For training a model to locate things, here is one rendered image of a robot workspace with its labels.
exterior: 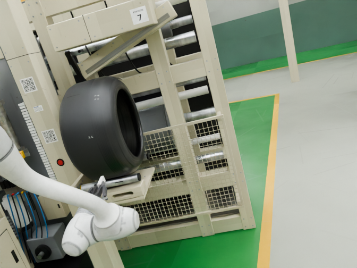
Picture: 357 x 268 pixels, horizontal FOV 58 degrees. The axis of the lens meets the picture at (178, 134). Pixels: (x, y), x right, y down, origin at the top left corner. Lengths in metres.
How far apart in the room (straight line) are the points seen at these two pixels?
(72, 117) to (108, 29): 0.58
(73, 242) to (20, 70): 0.97
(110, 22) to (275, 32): 8.78
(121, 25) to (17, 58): 0.57
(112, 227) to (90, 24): 1.18
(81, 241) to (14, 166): 0.39
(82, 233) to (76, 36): 1.14
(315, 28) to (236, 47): 2.32
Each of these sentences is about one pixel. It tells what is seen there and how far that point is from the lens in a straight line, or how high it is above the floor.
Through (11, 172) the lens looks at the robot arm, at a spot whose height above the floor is 1.32.
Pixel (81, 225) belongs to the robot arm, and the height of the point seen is 1.00.
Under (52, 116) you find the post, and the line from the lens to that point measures 1.84.
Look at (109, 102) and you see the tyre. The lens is 1.60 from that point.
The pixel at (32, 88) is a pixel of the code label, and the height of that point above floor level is 1.49.
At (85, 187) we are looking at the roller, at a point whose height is 0.91.
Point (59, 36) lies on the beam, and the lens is 2.02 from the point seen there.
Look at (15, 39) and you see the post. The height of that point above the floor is 1.74.
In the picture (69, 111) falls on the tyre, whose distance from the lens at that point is 1.64.
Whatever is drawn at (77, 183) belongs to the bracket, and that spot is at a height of 0.95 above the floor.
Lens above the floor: 1.58
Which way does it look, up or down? 17 degrees down
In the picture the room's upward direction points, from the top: 16 degrees counter-clockwise
